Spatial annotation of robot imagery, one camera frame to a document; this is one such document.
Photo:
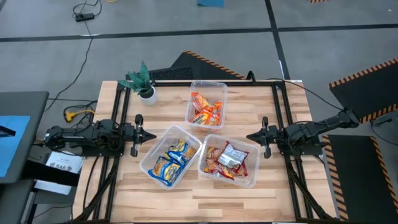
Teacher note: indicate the clear plastic bin with label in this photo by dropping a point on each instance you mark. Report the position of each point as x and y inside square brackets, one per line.
[155, 149]

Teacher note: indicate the blue floor mat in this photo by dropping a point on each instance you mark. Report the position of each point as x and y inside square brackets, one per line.
[211, 3]

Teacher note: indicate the grey desk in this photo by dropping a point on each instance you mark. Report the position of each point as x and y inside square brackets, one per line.
[28, 104]

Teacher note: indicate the blue sheet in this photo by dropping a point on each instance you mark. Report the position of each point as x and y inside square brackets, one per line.
[15, 149]

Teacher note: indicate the black aluminium table frame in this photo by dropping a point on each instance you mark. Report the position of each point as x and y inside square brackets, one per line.
[174, 84]

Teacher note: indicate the black ramp with hazard stripes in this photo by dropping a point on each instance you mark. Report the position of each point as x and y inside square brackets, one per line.
[199, 67]

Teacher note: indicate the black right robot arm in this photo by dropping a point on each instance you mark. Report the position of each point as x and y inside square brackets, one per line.
[311, 130]

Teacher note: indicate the white printed paper sheet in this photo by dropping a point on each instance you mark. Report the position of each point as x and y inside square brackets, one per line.
[63, 161]

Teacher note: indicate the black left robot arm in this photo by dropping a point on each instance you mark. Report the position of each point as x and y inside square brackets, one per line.
[93, 133]

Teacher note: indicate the black mat with hazard stripes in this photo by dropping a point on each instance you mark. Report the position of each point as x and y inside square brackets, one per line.
[367, 93]
[357, 180]

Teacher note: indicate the black power adapter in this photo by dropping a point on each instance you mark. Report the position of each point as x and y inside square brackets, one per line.
[84, 17]

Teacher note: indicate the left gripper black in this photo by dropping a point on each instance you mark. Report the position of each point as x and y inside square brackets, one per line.
[136, 137]

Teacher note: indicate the orange Maruchan noodle pack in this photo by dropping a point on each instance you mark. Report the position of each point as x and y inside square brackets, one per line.
[202, 101]
[205, 118]

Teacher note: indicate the black bar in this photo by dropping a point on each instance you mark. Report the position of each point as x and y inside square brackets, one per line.
[6, 131]

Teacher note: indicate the red Maruchan noodle pack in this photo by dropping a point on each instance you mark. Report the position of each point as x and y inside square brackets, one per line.
[217, 170]
[232, 155]
[242, 169]
[211, 153]

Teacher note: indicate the grey stand foot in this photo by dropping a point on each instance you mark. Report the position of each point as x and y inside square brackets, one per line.
[385, 119]

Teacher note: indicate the green plant in white pot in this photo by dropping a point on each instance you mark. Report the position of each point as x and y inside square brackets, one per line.
[148, 96]

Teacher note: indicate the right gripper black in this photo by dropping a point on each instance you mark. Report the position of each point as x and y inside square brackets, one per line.
[266, 137]

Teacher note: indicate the hazard striped edge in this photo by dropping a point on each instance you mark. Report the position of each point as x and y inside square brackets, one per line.
[317, 1]

